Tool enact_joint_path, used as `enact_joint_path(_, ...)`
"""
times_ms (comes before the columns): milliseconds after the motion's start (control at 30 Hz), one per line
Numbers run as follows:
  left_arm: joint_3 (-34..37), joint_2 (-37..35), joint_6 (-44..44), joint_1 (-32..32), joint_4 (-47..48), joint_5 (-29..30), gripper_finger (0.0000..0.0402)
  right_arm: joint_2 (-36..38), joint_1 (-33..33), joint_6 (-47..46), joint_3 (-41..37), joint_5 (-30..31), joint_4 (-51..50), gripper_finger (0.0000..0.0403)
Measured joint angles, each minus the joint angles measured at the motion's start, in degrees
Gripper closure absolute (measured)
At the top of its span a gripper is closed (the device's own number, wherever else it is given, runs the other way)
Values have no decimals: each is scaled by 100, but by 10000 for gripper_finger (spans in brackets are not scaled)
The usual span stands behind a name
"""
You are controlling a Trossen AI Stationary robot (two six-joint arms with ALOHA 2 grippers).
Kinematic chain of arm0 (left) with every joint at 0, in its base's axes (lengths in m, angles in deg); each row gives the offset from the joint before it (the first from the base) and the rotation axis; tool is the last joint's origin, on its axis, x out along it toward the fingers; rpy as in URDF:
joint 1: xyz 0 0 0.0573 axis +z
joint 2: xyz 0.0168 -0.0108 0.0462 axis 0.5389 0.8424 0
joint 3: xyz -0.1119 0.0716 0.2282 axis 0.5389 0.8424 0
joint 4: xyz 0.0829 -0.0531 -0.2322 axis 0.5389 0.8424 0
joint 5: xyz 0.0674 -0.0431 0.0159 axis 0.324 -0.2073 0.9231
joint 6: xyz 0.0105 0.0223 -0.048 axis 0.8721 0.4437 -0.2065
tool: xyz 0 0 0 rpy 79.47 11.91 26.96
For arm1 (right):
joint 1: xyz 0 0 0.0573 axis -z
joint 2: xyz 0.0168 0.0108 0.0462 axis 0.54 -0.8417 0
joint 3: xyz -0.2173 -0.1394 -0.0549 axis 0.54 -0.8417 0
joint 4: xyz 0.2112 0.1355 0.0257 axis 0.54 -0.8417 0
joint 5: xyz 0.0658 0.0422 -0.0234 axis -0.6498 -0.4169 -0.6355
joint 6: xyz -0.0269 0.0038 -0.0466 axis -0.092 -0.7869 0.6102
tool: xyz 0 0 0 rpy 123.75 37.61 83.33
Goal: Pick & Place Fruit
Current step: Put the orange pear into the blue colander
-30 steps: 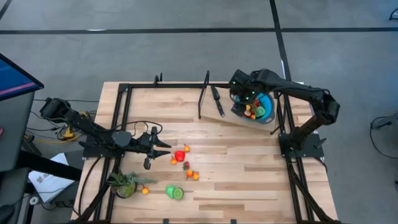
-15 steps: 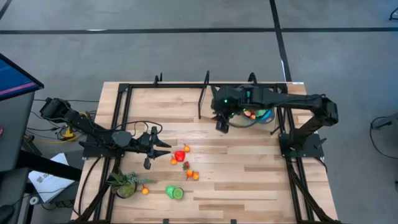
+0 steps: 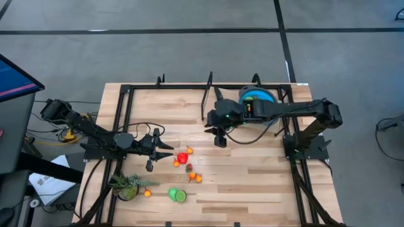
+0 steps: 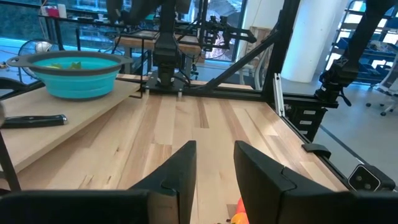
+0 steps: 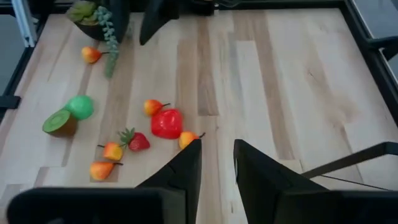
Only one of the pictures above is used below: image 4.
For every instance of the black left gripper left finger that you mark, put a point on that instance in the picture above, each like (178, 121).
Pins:
(93, 208)

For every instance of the white office chair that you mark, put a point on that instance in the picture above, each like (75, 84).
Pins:
(390, 84)

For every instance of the black controller box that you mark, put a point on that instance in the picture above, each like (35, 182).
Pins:
(306, 121)

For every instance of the black machine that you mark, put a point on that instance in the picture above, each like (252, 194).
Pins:
(339, 74)

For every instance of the red cup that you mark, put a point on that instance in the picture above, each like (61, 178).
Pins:
(53, 12)

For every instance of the red toy bell pepper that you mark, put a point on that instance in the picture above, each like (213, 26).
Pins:
(241, 206)

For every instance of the black kitchen knife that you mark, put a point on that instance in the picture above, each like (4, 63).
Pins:
(31, 120)

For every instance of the small orange toy fruit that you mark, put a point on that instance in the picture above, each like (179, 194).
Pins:
(240, 219)

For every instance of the silver floor fan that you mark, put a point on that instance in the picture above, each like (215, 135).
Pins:
(37, 46)

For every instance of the white cup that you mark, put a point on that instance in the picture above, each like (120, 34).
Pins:
(62, 11)

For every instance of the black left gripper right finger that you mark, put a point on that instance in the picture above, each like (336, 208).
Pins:
(280, 202)

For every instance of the black aluminium table frame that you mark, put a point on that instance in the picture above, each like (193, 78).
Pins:
(281, 46)

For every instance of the wooden crate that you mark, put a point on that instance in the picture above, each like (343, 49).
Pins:
(258, 32)

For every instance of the black idle robot arm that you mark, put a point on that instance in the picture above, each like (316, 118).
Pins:
(233, 31)

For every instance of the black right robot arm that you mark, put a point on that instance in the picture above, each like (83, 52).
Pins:
(166, 53)

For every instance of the silver aluminium extrusion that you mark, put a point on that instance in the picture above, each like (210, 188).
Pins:
(279, 93)

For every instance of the blue collapsible bowl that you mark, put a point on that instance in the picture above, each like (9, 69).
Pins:
(77, 85)

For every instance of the black table-level camera box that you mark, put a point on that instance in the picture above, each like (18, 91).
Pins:
(368, 179)

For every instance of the black office table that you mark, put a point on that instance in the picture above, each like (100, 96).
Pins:
(81, 20)

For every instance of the wooden workbench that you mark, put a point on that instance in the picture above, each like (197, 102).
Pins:
(189, 48)

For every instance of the storage rack blue bins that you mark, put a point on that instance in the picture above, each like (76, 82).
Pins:
(379, 53)

